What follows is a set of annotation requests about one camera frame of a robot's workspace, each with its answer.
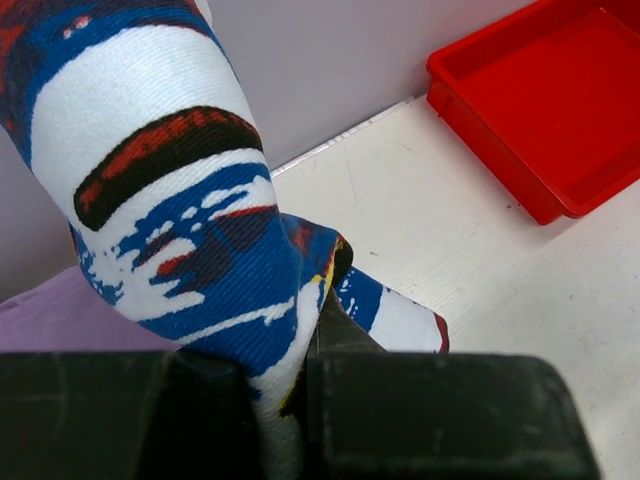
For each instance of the folded purple trousers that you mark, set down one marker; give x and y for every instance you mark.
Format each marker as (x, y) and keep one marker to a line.
(64, 314)

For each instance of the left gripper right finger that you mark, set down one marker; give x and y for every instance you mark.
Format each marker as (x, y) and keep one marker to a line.
(373, 414)

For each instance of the red plastic tray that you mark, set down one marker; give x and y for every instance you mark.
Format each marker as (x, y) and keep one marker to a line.
(548, 99)

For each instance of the blue patterned trousers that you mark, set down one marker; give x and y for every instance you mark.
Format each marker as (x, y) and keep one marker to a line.
(131, 117)

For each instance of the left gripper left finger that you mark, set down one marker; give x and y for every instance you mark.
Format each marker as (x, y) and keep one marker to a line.
(132, 415)

